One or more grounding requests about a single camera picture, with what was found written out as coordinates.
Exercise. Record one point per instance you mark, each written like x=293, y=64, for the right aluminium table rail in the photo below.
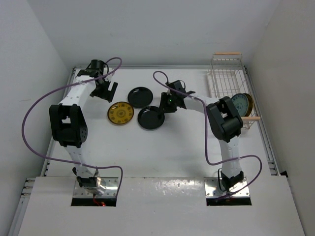
x=271, y=156

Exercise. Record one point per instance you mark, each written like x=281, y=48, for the black plate front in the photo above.
x=151, y=118

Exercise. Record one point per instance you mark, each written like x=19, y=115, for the blue floral green plate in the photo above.
x=241, y=104

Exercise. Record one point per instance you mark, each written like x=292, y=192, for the black plate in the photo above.
x=151, y=118
x=140, y=97

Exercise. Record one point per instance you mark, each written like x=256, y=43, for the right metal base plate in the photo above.
x=212, y=190

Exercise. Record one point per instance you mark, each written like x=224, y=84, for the wire dish rack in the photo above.
x=224, y=62

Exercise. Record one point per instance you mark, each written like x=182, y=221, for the yellow patterned plate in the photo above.
x=250, y=104
x=120, y=113

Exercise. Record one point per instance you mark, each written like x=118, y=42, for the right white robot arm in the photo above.
x=223, y=120

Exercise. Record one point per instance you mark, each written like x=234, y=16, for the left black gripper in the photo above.
x=98, y=94

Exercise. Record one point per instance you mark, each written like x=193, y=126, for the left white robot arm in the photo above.
x=68, y=124

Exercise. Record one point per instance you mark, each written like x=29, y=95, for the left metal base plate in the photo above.
x=109, y=188

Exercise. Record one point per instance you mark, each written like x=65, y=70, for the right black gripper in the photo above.
x=164, y=103

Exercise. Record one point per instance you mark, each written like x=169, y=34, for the metal base plate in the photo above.
x=109, y=188
x=212, y=190

